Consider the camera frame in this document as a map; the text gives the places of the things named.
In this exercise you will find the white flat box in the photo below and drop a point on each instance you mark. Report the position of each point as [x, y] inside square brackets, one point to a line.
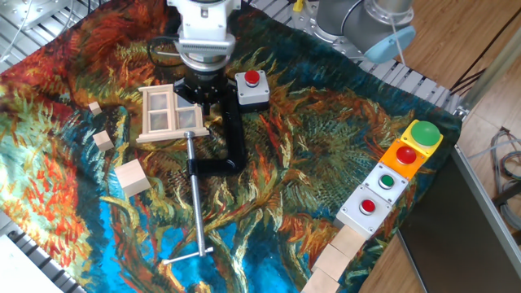
[20, 272]

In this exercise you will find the grey box red button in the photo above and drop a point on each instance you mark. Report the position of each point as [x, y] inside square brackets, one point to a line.
[364, 209]

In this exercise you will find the orange box red button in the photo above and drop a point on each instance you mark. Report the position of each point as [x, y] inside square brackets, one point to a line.
[403, 160]

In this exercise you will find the small wooden cube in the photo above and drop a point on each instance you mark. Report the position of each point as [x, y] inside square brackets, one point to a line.
[95, 108]

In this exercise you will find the colourful painted sunflower cloth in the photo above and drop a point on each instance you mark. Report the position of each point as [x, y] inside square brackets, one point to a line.
[309, 134]

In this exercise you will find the aluminium frame post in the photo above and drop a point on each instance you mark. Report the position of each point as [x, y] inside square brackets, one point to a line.
[490, 73]

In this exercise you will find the grey box green button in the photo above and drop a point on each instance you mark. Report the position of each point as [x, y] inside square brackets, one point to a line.
[384, 183]

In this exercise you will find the small wooden sliding window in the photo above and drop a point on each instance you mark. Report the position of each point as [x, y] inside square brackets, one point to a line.
[156, 118]

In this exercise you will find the black C-clamp with steel screw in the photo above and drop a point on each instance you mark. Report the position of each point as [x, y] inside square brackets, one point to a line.
[197, 203]

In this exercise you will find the wooden block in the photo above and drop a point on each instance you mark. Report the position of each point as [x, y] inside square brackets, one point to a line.
[348, 242]
[330, 262]
[319, 282]

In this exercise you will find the white zip tie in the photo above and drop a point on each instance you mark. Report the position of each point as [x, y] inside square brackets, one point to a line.
[401, 49]

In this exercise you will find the small yellow plastic piece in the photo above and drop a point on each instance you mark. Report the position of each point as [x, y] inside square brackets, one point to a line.
[298, 5]

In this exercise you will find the medium wooden cube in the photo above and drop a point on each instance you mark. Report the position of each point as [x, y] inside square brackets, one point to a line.
[103, 141]

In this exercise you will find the aluminium frame rail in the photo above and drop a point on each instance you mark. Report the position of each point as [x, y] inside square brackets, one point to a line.
[484, 199]

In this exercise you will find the grey red-button box, black base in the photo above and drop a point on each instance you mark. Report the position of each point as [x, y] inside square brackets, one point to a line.
[253, 91]

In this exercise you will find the aluminium mounting plate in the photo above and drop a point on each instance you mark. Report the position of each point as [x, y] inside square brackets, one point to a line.
[32, 12]

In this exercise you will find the yellow box green mushroom button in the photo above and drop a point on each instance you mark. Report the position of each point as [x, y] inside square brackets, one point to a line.
[424, 134]

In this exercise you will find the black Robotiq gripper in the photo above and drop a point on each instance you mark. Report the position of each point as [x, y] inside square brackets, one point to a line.
[204, 81]

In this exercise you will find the black flat panel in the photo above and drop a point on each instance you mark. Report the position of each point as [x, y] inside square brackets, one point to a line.
[447, 236]

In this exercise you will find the large wooden cube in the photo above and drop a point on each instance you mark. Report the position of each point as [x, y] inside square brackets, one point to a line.
[131, 178]

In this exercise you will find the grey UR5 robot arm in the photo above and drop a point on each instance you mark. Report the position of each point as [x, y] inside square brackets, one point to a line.
[203, 24]

